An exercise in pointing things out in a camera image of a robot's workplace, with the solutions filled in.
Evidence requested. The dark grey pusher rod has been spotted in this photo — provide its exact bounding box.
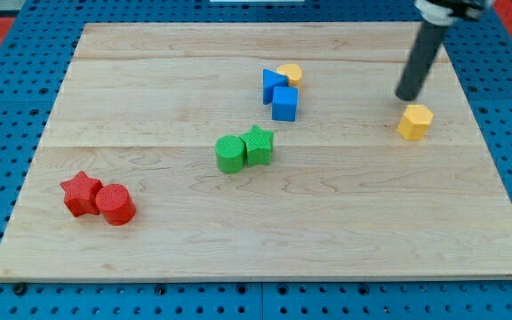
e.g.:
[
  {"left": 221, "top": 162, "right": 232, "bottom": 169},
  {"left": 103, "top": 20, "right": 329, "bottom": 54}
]
[{"left": 395, "top": 20, "right": 449, "bottom": 101}]

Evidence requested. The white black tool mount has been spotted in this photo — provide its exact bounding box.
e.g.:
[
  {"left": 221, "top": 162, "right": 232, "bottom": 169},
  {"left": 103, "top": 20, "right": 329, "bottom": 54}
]
[{"left": 413, "top": 0, "right": 494, "bottom": 26}]

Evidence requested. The yellow heart block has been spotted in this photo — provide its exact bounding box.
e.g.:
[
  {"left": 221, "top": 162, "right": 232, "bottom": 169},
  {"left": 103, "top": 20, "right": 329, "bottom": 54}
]
[{"left": 276, "top": 63, "right": 303, "bottom": 89}]

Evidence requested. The yellow hexagon block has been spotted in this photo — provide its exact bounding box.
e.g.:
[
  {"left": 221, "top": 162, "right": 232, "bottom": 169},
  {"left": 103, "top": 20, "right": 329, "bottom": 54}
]
[{"left": 396, "top": 104, "right": 434, "bottom": 140}]

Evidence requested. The blue cube block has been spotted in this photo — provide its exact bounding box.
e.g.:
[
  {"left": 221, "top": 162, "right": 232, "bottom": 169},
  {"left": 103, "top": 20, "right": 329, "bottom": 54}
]
[{"left": 271, "top": 86, "right": 299, "bottom": 122}]

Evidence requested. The blue triangle block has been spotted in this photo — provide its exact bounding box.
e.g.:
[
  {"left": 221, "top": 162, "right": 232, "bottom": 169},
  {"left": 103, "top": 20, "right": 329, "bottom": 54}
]
[{"left": 262, "top": 68, "right": 289, "bottom": 105}]

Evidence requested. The green star block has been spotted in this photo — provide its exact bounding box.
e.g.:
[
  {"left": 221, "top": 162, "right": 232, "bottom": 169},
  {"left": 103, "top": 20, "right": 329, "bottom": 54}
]
[{"left": 239, "top": 125, "right": 274, "bottom": 166}]

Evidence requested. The wooden board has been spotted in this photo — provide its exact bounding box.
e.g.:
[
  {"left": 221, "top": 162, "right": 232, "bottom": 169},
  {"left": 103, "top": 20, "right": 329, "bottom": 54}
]
[{"left": 0, "top": 22, "right": 512, "bottom": 283}]

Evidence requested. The green cylinder block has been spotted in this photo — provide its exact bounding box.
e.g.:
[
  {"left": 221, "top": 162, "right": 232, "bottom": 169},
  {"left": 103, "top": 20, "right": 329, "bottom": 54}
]
[{"left": 214, "top": 135, "right": 244, "bottom": 173}]

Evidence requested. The red cylinder block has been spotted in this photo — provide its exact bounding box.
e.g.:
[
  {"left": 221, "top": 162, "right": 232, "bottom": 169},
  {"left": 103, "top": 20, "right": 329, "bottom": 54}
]
[{"left": 95, "top": 184, "right": 137, "bottom": 226}]

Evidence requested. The red star block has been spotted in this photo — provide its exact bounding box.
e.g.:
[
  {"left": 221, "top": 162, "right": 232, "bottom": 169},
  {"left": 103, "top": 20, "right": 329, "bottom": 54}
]
[{"left": 60, "top": 171, "right": 103, "bottom": 217}]

